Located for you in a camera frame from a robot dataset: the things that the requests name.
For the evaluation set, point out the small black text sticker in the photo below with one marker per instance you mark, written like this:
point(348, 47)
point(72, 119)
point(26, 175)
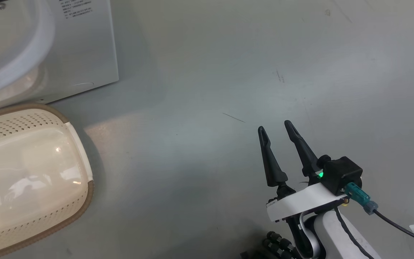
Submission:
point(76, 9)

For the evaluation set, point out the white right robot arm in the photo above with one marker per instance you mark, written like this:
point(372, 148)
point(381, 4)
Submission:
point(331, 237)

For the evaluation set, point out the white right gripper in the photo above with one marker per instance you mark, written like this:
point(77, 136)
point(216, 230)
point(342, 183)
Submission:
point(300, 201)

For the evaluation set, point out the cream perforated laundry basket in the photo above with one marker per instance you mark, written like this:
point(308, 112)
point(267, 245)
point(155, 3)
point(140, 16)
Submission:
point(31, 172)

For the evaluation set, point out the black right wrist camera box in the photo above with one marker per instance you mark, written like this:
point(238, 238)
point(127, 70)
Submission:
point(341, 172)

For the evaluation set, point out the white front-load washing machine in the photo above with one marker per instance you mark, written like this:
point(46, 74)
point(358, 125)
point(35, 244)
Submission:
point(81, 50)

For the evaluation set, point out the black ribbed robot connectors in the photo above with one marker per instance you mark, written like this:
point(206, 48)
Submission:
point(275, 244)

